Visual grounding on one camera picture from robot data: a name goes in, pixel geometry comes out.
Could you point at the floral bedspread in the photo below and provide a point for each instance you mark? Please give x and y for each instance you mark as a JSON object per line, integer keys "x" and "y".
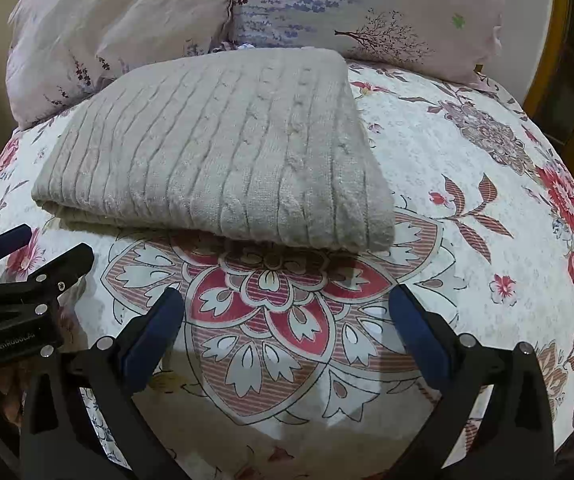
{"x": 457, "y": 170}

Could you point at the grey knitted blanket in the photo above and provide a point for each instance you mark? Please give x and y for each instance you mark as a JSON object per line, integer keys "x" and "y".
{"x": 217, "y": 150}

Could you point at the lavender print pillow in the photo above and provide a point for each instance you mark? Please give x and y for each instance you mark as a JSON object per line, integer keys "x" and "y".
{"x": 367, "y": 5}

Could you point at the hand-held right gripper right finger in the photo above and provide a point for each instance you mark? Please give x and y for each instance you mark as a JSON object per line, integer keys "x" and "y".
{"x": 417, "y": 335}

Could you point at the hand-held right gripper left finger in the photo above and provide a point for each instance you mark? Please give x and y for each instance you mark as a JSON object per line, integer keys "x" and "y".
{"x": 153, "y": 330}

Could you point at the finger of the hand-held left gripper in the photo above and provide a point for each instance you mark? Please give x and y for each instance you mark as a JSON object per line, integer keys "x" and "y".
{"x": 64, "y": 262}
{"x": 4, "y": 241}

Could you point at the pink floral pillow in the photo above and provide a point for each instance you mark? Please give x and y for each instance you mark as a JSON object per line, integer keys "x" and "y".
{"x": 117, "y": 25}

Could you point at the yellow wooden frame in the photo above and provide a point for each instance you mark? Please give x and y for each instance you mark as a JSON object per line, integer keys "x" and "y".
{"x": 552, "y": 60}

